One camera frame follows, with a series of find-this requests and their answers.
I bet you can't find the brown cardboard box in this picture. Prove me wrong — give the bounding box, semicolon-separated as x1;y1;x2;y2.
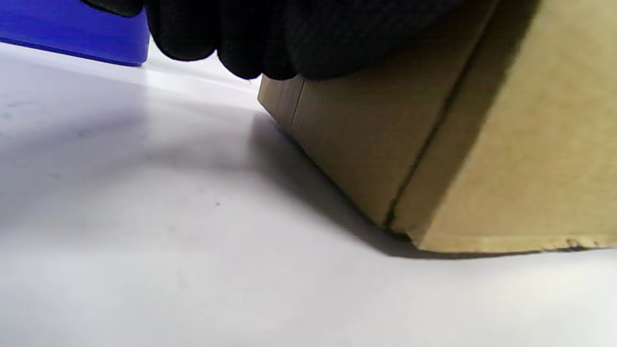
257;0;617;254

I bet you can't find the blue plastic recycling bin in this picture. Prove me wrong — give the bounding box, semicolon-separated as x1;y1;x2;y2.
0;0;150;67

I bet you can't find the person's left hand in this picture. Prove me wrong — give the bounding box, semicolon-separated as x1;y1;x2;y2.
80;0;483;80

